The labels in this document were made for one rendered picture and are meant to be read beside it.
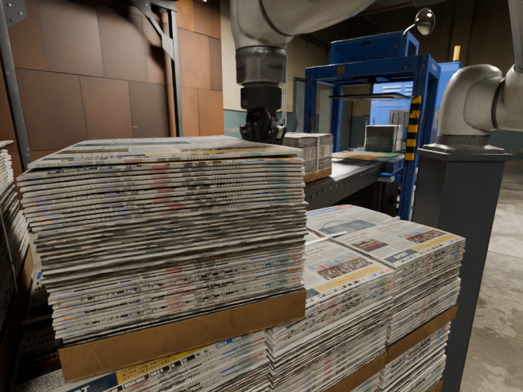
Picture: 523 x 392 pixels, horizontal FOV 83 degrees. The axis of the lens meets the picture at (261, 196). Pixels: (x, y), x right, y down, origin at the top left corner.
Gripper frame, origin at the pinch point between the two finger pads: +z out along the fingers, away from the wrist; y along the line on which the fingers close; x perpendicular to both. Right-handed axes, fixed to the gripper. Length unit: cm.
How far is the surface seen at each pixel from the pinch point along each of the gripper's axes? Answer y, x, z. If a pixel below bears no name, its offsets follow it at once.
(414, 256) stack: 17.5, 26.4, 12.8
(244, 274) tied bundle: 19.3, -14.7, 3.7
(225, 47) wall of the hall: -458, 219, -137
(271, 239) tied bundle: 20.5, -11.7, -0.5
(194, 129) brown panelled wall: -418, 142, -1
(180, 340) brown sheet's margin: 18.1, -22.8, 10.3
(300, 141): -60, 60, -5
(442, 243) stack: 17.2, 38.1, 12.9
